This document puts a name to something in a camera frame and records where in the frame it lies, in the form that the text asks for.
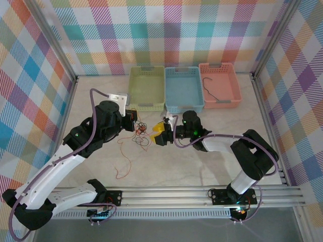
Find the thin black cable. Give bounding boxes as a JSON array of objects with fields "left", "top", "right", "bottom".
[
  {"left": 202, "top": 77, "right": 223, "bottom": 101},
  {"left": 134, "top": 122, "right": 152, "bottom": 152}
]

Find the light blue plastic basket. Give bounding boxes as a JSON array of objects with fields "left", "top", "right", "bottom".
[{"left": 164, "top": 67, "right": 205, "bottom": 113}]

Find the light green plastic basket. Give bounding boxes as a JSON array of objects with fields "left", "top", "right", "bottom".
[{"left": 128, "top": 66, "right": 166, "bottom": 112}]

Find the salmon pink plastic basket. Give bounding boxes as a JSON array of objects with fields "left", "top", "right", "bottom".
[{"left": 198, "top": 63, "right": 243, "bottom": 109}]

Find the small controller board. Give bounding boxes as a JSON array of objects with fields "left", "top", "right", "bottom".
[
  {"left": 87, "top": 205, "right": 114, "bottom": 220},
  {"left": 231, "top": 205, "right": 250, "bottom": 221}
]

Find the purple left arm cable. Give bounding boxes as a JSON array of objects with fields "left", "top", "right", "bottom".
[{"left": 9, "top": 88, "right": 118, "bottom": 240}]

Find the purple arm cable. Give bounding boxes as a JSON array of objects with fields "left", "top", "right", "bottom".
[
  {"left": 173, "top": 122, "right": 280, "bottom": 224},
  {"left": 9, "top": 88, "right": 118, "bottom": 240}
]

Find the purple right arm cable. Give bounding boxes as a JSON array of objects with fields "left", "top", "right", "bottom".
[{"left": 173, "top": 122, "right": 280, "bottom": 224}]

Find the aluminium side rail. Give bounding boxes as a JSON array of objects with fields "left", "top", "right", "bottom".
[
  {"left": 42, "top": 75, "right": 79, "bottom": 189},
  {"left": 251, "top": 72, "right": 290, "bottom": 187}
]

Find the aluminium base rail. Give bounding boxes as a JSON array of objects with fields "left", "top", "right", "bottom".
[{"left": 51, "top": 186, "right": 305, "bottom": 211}]

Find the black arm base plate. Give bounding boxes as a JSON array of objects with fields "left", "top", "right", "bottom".
[
  {"left": 210, "top": 188, "right": 257, "bottom": 205},
  {"left": 105, "top": 190, "right": 124, "bottom": 207}
]

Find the slotted grey cable duct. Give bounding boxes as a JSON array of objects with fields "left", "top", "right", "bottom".
[{"left": 54, "top": 210, "right": 232, "bottom": 219}]

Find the aluminium corner post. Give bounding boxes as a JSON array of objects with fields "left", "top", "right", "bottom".
[
  {"left": 251, "top": 0, "right": 301, "bottom": 78},
  {"left": 29, "top": 0, "right": 79, "bottom": 83}
]

